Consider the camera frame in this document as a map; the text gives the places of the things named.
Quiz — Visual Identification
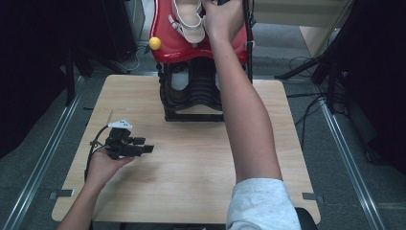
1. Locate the left hand-held gripper black cable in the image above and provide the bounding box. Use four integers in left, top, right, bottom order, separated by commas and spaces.
83, 125, 109, 183

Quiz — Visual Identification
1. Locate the black tripod stand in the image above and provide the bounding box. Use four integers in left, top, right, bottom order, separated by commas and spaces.
274, 0, 355, 114

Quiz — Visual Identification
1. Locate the red and black shoe rack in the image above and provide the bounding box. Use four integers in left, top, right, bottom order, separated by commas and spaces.
147, 0, 257, 123

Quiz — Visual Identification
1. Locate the black cabinet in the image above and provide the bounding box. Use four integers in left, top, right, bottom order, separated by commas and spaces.
101, 0, 147, 63

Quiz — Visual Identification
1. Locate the wooden panel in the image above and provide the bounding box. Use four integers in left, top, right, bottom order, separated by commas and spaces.
299, 25, 341, 58

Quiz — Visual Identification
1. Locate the white jewelled slingback heel shoe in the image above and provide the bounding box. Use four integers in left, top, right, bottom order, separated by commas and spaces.
168, 0, 207, 45

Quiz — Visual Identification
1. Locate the black curtain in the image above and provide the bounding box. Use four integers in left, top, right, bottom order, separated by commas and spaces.
0, 0, 106, 159
331, 0, 406, 175

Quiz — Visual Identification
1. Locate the person's right hand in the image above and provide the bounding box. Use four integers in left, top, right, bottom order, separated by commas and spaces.
203, 0, 246, 41

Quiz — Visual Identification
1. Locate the black floor cable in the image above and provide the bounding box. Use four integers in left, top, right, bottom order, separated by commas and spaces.
288, 56, 317, 79
294, 93, 327, 150

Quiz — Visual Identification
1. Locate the grey table bracket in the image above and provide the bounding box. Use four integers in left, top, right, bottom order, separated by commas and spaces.
302, 192, 325, 204
48, 189, 75, 201

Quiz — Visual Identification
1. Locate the black metal stand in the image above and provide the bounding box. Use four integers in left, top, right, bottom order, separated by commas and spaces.
63, 44, 130, 107

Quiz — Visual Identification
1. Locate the metal floor rail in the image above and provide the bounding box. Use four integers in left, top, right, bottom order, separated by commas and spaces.
0, 76, 85, 230
314, 82, 387, 230

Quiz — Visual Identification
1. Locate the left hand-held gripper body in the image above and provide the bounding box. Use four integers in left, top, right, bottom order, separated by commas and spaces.
104, 118, 142, 161

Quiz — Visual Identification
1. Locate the black leather shoe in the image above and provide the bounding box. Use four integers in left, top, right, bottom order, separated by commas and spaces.
214, 63, 223, 97
168, 61, 193, 97

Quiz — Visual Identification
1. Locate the grey shirt sleeve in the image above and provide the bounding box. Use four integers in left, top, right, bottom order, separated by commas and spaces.
225, 177, 303, 230

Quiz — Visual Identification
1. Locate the person's left hand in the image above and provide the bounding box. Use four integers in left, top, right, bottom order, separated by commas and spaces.
85, 149, 136, 190

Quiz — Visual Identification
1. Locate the black chair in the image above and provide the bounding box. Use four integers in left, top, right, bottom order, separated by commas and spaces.
295, 206, 319, 230

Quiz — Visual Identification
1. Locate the white cable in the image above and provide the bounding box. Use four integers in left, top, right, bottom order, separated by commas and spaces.
116, 44, 147, 73

